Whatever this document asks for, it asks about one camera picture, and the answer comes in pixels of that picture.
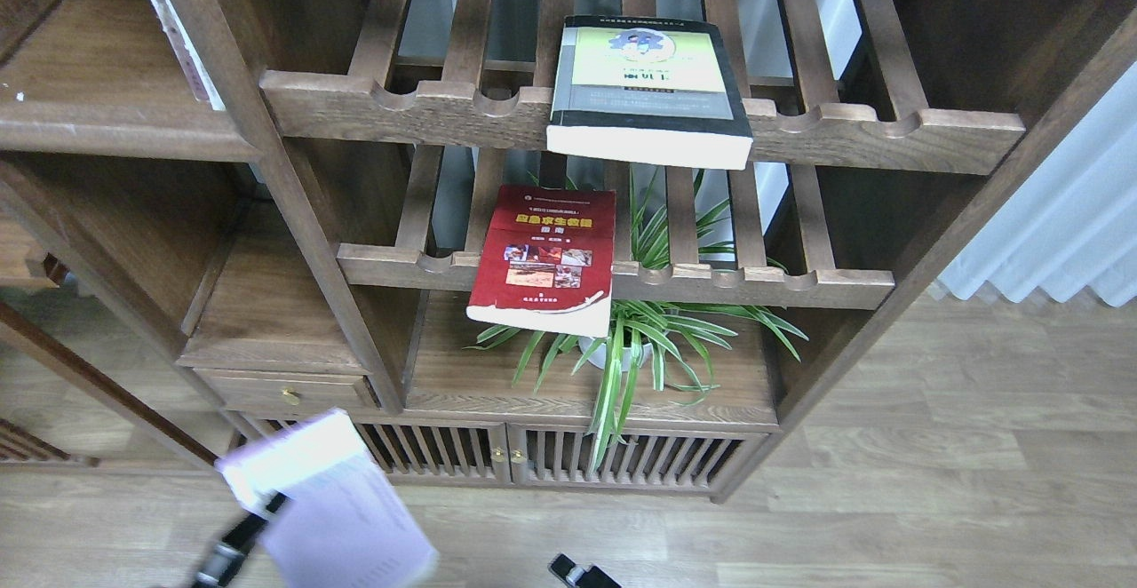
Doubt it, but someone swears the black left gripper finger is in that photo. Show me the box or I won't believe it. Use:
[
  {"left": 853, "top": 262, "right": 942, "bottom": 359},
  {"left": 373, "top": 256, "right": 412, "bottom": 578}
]
[{"left": 188, "top": 492, "right": 289, "bottom": 587}]

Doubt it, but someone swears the yellow and black book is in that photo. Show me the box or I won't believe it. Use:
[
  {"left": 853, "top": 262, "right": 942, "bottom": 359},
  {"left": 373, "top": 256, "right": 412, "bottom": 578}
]
[{"left": 545, "top": 16, "right": 754, "bottom": 171}]

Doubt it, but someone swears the dark wooden bookshelf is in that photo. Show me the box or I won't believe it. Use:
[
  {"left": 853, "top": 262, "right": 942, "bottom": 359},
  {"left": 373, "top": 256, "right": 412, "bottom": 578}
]
[{"left": 3, "top": 0, "right": 1134, "bottom": 502}]

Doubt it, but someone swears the wooden furniture at left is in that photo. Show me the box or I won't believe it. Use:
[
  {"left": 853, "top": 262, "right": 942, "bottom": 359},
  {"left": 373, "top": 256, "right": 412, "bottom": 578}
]
[{"left": 3, "top": 215, "right": 241, "bottom": 475}]

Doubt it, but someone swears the green spider plant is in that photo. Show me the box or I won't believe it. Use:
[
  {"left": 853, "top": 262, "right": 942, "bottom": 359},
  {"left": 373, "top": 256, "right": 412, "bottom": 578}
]
[{"left": 464, "top": 171, "right": 808, "bottom": 472}]

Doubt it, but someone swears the red cover book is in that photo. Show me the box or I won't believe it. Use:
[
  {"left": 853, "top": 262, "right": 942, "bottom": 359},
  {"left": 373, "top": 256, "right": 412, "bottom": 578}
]
[{"left": 466, "top": 185, "right": 615, "bottom": 338}]

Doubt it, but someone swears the white plant pot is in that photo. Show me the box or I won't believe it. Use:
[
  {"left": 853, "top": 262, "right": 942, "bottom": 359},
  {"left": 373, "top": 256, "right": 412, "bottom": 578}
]
[{"left": 576, "top": 332, "right": 652, "bottom": 371}]

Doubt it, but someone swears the white book upright on shelf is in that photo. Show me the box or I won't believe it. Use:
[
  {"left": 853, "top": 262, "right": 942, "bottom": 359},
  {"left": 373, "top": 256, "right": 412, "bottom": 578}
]
[{"left": 150, "top": 0, "right": 225, "bottom": 111}]

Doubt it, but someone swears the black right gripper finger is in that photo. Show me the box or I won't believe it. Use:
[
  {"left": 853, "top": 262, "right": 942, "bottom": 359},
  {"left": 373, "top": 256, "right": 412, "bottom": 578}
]
[{"left": 548, "top": 554, "right": 622, "bottom": 588}]

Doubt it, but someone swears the white and purple book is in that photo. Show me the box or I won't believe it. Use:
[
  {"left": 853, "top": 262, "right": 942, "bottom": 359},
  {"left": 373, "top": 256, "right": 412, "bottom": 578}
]
[{"left": 216, "top": 409, "right": 438, "bottom": 587}]

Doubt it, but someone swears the white curtain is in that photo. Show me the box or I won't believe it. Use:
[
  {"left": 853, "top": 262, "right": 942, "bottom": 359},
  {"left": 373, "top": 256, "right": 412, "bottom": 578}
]
[{"left": 933, "top": 68, "right": 1136, "bottom": 307}]

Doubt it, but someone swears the brass drawer knob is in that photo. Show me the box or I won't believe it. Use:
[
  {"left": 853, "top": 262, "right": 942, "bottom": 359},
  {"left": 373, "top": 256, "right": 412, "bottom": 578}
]
[{"left": 280, "top": 388, "right": 302, "bottom": 406}]

